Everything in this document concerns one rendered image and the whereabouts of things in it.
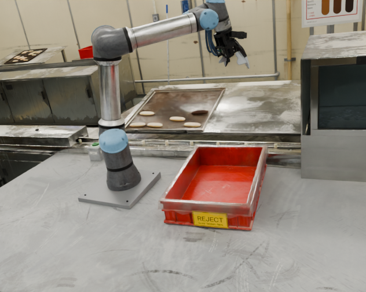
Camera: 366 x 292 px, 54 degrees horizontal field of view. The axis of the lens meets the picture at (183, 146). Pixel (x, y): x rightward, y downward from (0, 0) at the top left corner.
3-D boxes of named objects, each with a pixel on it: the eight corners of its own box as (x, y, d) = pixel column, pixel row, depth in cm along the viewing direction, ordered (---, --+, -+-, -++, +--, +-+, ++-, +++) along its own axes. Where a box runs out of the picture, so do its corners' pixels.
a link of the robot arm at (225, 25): (220, 15, 160) (233, 15, 154) (223, 25, 163) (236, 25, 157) (208, 23, 157) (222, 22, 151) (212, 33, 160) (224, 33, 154)
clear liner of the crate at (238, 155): (160, 224, 128) (155, 201, 125) (197, 162, 170) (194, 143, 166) (254, 233, 117) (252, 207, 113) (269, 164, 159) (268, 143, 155)
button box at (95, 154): (90, 166, 192) (85, 148, 188) (98, 160, 199) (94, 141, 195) (103, 167, 189) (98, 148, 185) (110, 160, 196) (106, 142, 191)
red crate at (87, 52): (79, 58, 528) (77, 50, 523) (91, 54, 559) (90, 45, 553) (110, 55, 511) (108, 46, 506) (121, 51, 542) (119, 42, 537)
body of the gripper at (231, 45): (218, 58, 165) (209, 34, 159) (229, 50, 169) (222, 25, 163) (229, 59, 160) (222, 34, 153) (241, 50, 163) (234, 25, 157)
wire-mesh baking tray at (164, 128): (121, 131, 208) (120, 128, 207) (154, 91, 246) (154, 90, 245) (202, 131, 189) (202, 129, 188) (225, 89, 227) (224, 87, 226)
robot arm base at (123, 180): (127, 193, 149) (121, 173, 144) (100, 188, 156) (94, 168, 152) (147, 175, 160) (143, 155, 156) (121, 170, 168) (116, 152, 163)
